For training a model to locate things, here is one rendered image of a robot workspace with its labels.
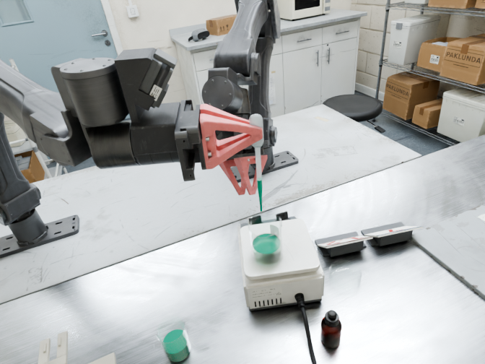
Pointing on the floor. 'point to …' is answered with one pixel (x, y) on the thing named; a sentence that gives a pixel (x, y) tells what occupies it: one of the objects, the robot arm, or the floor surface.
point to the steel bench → (268, 323)
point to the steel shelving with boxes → (475, 95)
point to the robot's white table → (186, 198)
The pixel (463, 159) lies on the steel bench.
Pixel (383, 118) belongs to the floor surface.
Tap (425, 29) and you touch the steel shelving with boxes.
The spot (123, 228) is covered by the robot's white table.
